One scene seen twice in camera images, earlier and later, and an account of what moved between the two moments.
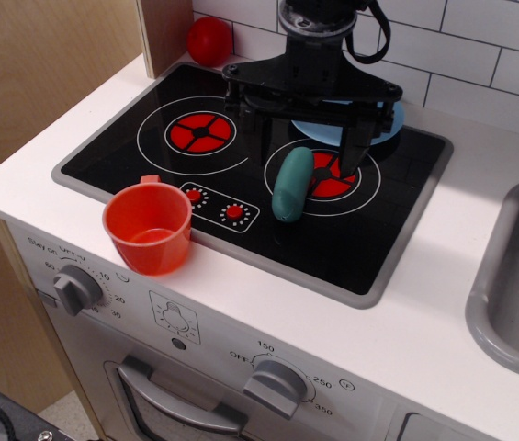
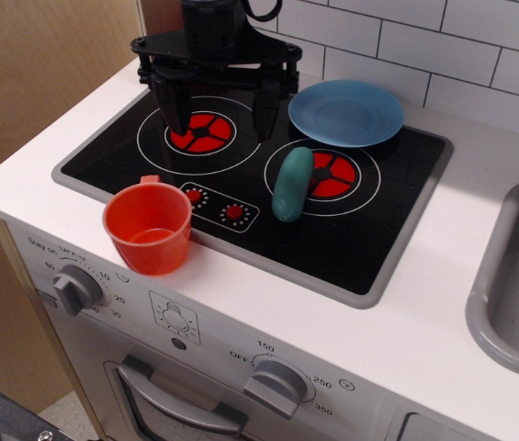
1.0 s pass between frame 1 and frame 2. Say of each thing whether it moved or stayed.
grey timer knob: stayed
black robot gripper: moved
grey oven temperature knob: stayed
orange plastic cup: stayed
